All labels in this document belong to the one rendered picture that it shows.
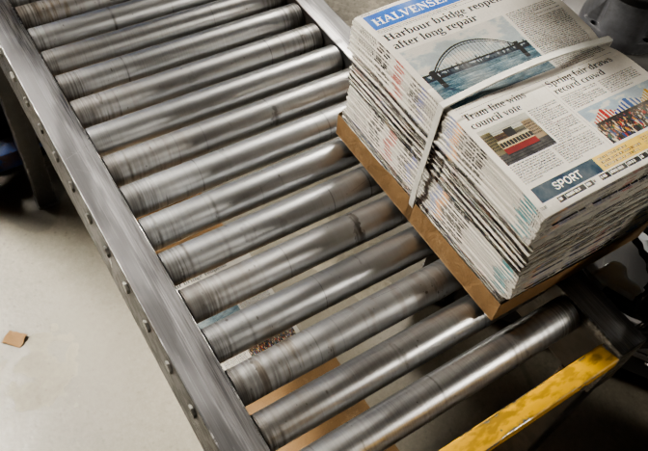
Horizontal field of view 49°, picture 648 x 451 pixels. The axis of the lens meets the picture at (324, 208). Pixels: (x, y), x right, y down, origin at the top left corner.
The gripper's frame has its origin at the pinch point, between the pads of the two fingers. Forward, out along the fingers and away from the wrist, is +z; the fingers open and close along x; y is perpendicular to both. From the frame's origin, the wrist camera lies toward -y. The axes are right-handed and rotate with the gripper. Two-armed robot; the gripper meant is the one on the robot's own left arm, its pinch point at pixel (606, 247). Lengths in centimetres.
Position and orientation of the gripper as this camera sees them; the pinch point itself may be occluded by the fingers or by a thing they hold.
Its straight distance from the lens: 113.0
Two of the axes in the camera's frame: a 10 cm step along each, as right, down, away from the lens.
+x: -8.4, 3.7, -3.9
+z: -5.3, -7.0, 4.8
